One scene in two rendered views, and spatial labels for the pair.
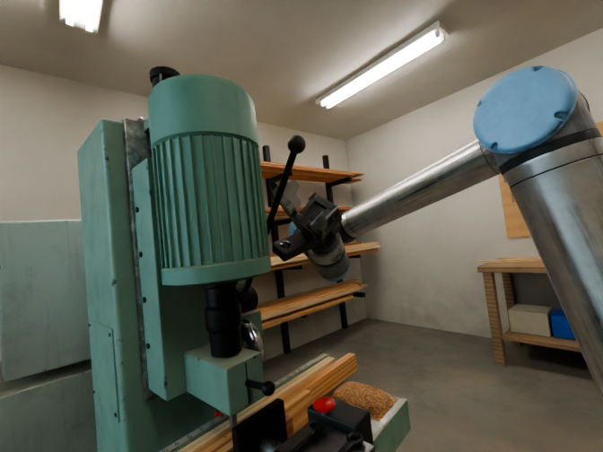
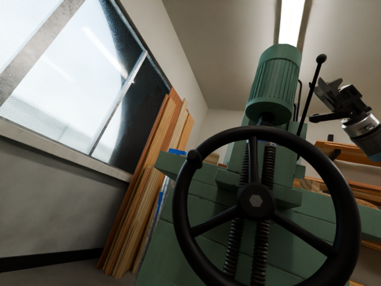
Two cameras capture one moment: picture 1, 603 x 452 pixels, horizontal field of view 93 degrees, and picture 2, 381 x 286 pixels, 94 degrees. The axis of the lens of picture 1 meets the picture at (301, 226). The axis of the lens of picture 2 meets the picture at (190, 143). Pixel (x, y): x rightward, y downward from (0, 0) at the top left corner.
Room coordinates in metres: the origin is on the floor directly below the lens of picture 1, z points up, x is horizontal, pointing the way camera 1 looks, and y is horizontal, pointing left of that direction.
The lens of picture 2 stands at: (0.02, -0.34, 0.77)
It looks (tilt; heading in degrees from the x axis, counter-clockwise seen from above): 18 degrees up; 68
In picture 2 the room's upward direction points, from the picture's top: 20 degrees clockwise
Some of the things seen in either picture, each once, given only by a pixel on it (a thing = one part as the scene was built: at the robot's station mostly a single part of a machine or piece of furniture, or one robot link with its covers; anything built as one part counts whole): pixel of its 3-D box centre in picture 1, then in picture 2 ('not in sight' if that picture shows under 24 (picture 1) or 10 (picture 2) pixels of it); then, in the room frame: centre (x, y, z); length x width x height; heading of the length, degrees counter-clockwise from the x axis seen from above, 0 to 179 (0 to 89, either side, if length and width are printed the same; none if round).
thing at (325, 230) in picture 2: not in sight; (246, 207); (0.45, 0.10, 0.82); 0.40 x 0.21 x 0.04; 138
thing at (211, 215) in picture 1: (211, 188); (274, 85); (0.49, 0.15, 1.35); 0.18 x 0.18 x 0.31
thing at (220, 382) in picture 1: (223, 377); not in sight; (0.50, 0.16, 1.03); 0.14 x 0.07 x 0.09; 48
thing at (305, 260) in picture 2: not in sight; (240, 228); (0.57, 0.24, 0.76); 0.57 x 0.45 x 0.09; 48
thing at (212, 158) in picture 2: not in sight; (211, 159); (0.30, 0.14, 0.92); 0.04 x 0.03 x 0.04; 145
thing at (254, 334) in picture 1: (244, 345); not in sight; (0.67, 0.16, 1.02); 0.12 x 0.03 x 0.12; 48
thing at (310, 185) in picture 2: not in sight; (309, 186); (0.50, -0.04, 0.92); 0.03 x 0.03 x 0.03; 1
